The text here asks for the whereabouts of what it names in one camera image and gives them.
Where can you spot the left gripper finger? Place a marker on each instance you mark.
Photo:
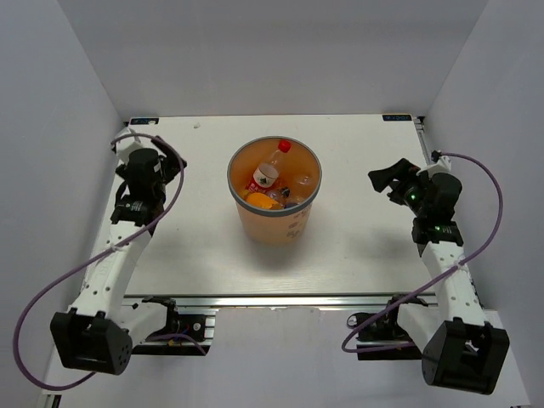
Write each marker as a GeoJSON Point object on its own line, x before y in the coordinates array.
{"type": "Point", "coordinates": [175, 166]}
{"type": "Point", "coordinates": [163, 147]}

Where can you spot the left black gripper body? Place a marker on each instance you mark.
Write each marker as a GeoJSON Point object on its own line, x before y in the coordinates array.
{"type": "Point", "coordinates": [166, 164]}

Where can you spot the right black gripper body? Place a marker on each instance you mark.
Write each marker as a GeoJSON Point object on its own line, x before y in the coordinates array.
{"type": "Point", "coordinates": [415, 195]}

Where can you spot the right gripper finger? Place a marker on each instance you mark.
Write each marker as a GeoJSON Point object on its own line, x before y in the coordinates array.
{"type": "Point", "coordinates": [401, 171]}
{"type": "Point", "coordinates": [397, 192]}

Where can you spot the clear bottle blue label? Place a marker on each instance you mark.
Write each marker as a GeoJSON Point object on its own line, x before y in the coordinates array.
{"type": "Point", "coordinates": [301, 186]}

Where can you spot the small orange juice bottle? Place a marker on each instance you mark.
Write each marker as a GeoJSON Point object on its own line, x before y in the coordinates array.
{"type": "Point", "coordinates": [262, 201]}

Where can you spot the clear bottle red label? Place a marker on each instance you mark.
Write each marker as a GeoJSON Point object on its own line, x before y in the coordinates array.
{"type": "Point", "coordinates": [269, 170]}

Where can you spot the clear bottle black cap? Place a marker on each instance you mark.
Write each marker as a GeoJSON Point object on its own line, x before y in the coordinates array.
{"type": "Point", "coordinates": [280, 194]}

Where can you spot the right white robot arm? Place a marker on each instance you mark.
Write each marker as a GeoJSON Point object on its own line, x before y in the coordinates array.
{"type": "Point", "coordinates": [459, 347]}

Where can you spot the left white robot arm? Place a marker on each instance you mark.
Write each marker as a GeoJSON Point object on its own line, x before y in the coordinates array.
{"type": "Point", "coordinates": [98, 332]}

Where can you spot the orange plastic bin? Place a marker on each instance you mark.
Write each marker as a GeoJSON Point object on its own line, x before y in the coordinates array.
{"type": "Point", "coordinates": [280, 226]}

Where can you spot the left blue table sticker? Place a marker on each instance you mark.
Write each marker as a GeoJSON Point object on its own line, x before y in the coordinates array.
{"type": "Point", "coordinates": [143, 121]}

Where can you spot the blue table sticker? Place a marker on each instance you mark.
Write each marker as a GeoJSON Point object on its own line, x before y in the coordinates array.
{"type": "Point", "coordinates": [143, 121]}
{"type": "Point", "coordinates": [397, 117]}

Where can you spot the right blue table sticker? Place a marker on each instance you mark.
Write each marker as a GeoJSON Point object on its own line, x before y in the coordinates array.
{"type": "Point", "coordinates": [397, 117]}

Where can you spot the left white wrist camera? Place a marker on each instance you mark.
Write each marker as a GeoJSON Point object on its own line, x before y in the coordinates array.
{"type": "Point", "coordinates": [125, 143]}

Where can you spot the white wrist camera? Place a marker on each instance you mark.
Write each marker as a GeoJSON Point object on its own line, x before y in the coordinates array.
{"type": "Point", "coordinates": [439, 163]}
{"type": "Point", "coordinates": [125, 143]}

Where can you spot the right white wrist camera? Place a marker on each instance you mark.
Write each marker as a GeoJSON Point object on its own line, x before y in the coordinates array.
{"type": "Point", "coordinates": [439, 163]}

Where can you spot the aluminium table rail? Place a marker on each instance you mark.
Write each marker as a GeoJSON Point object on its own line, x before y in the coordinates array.
{"type": "Point", "coordinates": [331, 300]}

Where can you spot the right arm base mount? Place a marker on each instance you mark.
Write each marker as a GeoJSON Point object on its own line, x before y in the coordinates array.
{"type": "Point", "coordinates": [385, 329]}

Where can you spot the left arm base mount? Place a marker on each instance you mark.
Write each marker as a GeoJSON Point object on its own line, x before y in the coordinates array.
{"type": "Point", "coordinates": [187, 333]}

